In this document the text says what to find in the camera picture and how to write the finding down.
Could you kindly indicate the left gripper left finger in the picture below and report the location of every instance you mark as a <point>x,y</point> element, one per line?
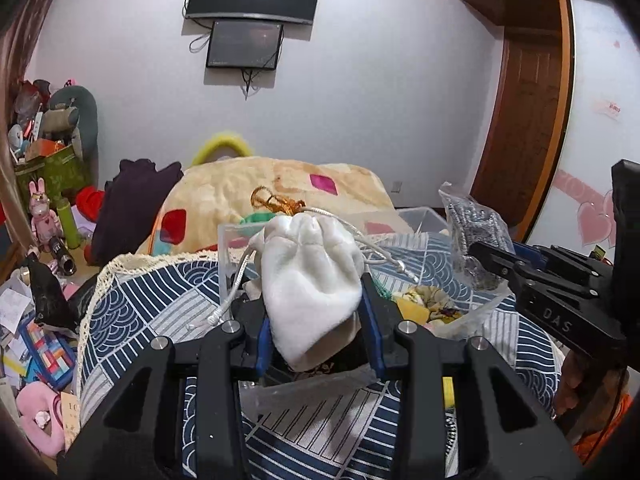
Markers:
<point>257,346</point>

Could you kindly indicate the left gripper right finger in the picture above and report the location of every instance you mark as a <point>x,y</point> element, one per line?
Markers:
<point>379,318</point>

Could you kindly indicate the cartoon print cloth scrunchie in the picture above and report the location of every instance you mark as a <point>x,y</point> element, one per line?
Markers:
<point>442,307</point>

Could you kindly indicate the white drawstring pouch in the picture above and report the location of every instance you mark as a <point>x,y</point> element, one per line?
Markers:
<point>310,264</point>

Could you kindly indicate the green knitted cloth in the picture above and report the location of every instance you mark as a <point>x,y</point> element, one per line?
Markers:
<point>258,217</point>

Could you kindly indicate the grey patterned plastic pouch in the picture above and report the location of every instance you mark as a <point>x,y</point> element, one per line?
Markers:
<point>470,222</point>

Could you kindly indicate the yellow green sponge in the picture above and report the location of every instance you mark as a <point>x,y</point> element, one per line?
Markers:
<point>412,312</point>

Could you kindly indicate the right hand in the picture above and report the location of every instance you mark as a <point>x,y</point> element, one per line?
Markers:
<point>574,370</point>

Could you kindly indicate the clear plastic storage box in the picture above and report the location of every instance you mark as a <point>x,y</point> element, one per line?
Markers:
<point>425,250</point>

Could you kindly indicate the beige fleece blanket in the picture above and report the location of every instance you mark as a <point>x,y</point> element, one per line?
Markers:
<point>218,193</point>

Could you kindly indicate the blue white patterned bedspread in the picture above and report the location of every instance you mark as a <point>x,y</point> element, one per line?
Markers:
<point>348,437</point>

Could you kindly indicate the dark purple garment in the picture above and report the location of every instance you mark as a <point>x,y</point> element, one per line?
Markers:
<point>131,203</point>

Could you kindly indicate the brown wooden door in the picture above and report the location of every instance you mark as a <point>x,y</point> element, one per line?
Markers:
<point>522,128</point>

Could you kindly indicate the yellow plush headband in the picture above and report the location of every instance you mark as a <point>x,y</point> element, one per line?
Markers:
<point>226,144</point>

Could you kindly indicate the white wardrobe sliding door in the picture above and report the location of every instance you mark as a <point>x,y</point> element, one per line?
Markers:
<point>602,128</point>

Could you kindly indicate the red plush item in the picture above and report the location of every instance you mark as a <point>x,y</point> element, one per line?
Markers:
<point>89,201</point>

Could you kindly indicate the colourful block puzzle box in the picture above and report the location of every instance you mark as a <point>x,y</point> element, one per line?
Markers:
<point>54,358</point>

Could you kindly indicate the green bottle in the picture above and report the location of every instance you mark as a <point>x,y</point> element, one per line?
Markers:
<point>70,231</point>

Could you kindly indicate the pink bunny plush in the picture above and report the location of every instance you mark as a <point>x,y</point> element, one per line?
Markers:
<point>45,222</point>

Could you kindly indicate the pink plush toy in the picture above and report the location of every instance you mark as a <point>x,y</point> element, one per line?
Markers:
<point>41,418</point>

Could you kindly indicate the green cardboard box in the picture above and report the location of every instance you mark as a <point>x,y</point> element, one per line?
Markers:
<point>64,175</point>

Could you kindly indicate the grey green neck pillow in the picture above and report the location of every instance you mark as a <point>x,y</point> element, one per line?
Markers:
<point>83,117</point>

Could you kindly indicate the striped red beige curtain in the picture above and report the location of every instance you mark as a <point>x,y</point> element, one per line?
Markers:
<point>21,24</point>

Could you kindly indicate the black camera lens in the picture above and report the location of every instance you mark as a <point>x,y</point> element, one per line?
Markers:
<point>66,263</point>

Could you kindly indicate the small wall monitor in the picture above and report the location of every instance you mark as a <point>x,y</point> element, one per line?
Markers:
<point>244,45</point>

